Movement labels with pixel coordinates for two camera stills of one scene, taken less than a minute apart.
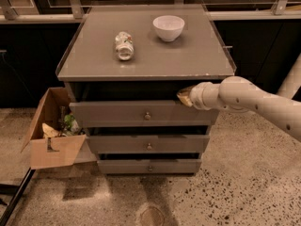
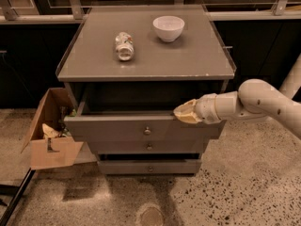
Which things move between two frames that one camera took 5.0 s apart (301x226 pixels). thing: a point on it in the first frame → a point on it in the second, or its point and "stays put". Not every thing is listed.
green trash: x=69 y=119 → x=74 y=112
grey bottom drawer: x=149 y=166 stays put
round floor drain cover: x=151 y=217 stays put
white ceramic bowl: x=168 y=27 stays put
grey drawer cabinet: x=123 y=65 stays put
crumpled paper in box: x=49 y=132 stays put
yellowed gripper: x=198 y=96 → x=206 y=109
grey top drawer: x=141 y=114 → x=140 y=127
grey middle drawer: x=148 y=144 stays put
